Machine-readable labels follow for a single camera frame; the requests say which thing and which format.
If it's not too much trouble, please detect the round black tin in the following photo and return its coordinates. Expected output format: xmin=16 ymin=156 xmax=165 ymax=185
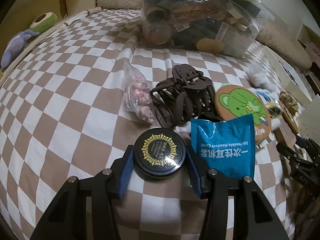
xmin=133 ymin=128 xmax=187 ymax=180

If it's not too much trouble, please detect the small bag of pink beads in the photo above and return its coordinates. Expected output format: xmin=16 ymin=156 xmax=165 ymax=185
xmin=124 ymin=61 xmax=160 ymax=125

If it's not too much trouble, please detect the white charger with cable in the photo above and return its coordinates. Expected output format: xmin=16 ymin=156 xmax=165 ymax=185
xmin=265 ymin=102 xmax=282 ymax=132

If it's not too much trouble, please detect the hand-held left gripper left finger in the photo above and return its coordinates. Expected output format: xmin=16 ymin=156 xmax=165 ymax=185
xmin=30 ymin=145 xmax=134 ymax=240

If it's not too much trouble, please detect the purple plush toy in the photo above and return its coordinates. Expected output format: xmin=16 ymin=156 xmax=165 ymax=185
xmin=0 ymin=29 xmax=40 ymax=70

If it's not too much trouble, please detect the blue foil packet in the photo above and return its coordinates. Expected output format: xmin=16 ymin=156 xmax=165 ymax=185
xmin=191 ymin=113 xmax=256 ymax=177

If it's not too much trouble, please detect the avocado plush toy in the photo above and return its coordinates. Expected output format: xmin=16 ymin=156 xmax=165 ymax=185
xmin=29 ymin=12 xmax=58 ymax=33

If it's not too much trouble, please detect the blue and white wipe packet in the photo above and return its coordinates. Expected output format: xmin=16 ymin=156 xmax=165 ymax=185
xmin=251 ymin=88 xmax=279 ymax=105

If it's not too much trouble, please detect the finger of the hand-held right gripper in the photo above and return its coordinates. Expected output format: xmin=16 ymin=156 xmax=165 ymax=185
xmin=276 ymin=142 xmax=302 ymax=164
xmin=295 ymin=135 xmax=320 ymax=154

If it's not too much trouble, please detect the panda coaster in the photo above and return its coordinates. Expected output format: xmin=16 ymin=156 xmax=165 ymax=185
xmin=278 ymin=100 xmax=300 ymax=133

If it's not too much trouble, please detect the dark item with beige loop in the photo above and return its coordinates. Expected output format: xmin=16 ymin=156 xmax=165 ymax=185
xmin=200 ymin=112 xmax=220 ymax=122

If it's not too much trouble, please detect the pile of colourful batteries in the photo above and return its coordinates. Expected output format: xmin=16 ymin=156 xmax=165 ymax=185
xmin=280 ymin=60 xmax=299 ymax=85

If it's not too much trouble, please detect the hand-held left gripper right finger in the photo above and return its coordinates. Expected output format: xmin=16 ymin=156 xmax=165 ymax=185
xmin=185 ymin=145 xmax=287 ymax=240

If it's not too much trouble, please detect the jute rope bundle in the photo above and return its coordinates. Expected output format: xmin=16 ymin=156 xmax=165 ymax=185
xmin=279 ymin=91 xmax=299 ymax=115

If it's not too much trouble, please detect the brown hair claw clip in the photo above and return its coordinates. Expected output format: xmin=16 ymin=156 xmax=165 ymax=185
xmin=150 ymin=64 xmax=215 ymax=128

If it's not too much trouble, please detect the cream wall shelf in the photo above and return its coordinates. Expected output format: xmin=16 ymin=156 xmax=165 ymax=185
xmin=299 ymin=24 xmax=320 ymax=58

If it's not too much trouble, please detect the shallow white tray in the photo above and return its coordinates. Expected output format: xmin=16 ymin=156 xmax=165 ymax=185
xmin=262 ymin=47 xmax=313 ymax=105

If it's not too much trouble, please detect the clear plastic storage bin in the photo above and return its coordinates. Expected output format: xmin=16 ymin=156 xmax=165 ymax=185
xmin=140 ymin=0 xmax=275 ymax=58

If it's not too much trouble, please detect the green elephant coaster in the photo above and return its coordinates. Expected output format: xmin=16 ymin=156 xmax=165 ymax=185
xmin=215 ymin=84 xmax=272 ymax=136

